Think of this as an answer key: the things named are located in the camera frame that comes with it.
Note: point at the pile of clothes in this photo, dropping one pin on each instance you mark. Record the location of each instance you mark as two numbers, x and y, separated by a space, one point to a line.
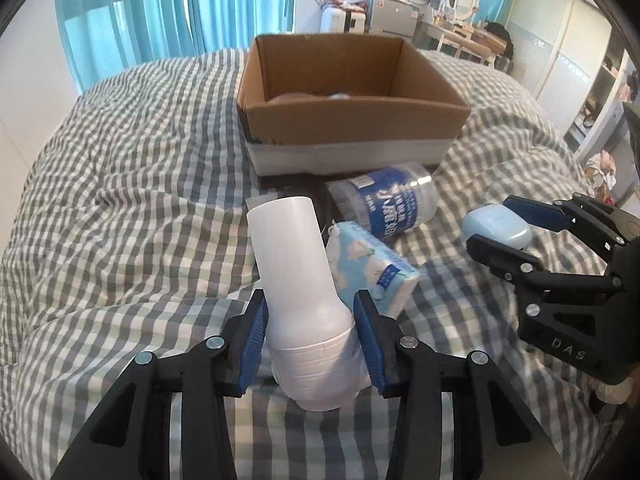
600 172

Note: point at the small grey fridge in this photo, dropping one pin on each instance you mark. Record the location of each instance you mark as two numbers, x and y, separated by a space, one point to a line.
392 16

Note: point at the grey checkered blanket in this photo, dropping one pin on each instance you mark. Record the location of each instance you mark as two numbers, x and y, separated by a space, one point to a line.
140 200

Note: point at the cardboard box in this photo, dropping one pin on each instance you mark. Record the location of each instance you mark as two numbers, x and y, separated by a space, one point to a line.
350 125

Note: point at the black bag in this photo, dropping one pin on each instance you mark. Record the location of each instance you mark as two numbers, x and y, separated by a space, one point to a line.
500 37

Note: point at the white appliance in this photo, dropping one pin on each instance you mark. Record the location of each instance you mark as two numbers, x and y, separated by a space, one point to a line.
340 19

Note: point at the blue floral tissue packet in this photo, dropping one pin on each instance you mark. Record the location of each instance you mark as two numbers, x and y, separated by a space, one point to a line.
370 270

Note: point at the white dressing table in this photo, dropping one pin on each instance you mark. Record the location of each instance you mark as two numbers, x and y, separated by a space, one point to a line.
450 37

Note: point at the white plastic bottle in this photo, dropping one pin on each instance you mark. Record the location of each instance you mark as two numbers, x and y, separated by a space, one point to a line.
300 280

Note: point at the light blue oval case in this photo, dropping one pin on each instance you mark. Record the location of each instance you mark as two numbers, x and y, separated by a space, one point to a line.
495 227

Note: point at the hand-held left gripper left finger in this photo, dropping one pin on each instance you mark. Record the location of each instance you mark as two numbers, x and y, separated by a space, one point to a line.
253 344

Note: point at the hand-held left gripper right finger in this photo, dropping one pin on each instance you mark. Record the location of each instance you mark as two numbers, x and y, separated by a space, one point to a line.
371 345

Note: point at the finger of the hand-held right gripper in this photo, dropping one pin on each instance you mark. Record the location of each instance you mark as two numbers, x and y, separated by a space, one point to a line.
520 266
542 215

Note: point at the black flat object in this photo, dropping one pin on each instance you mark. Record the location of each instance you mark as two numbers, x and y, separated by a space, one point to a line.
300 187

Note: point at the white wardrobe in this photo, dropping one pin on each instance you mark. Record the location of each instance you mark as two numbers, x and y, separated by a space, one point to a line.
565 50

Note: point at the clear jar with blue label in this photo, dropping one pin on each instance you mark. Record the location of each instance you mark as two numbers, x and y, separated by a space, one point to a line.
390 200

